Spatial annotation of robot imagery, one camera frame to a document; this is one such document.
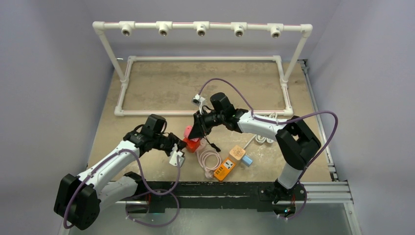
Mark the black charger adapter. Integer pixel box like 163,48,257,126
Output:
203,137,221,152

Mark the pink square charger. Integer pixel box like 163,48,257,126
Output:
184,125,192,140

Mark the white PVC pipe frame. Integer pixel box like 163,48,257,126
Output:
92,21,313,118

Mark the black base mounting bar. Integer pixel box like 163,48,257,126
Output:
125,182,306,216

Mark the orange power strip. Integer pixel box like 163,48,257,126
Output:
213,112,279,182

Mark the red cube socket adapter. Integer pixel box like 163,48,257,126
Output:
183,138,201,153

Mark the beige cube socket adapter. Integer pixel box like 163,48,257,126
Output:
229,145,246,162

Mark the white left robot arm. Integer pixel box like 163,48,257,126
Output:
53,114,186,230

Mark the blue square charger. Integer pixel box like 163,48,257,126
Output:
241,155,253,167

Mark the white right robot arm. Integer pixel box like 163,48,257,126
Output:
188,92,322,199

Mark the aluminium rail frame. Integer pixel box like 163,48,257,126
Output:
57,59,362,235

